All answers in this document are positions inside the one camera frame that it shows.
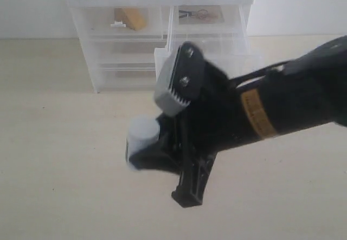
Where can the clear wide drawer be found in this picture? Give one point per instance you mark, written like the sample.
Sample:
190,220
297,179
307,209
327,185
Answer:
111,52
114,76

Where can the white pill bottle teal label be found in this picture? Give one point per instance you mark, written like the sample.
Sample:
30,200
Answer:
143,131

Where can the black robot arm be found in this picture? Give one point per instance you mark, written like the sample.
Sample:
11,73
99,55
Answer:
294,95

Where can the clear middle wide drawer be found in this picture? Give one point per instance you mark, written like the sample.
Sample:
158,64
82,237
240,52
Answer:
111,52

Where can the clear bottom wide drawer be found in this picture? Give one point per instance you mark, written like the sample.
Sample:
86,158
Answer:
114,76

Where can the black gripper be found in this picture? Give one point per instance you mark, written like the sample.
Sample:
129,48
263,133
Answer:
189,142

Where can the white plastic drawer cabinet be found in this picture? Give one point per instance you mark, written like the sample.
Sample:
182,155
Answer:
86,41

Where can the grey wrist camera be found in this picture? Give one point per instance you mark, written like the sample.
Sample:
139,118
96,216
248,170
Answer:
180,79

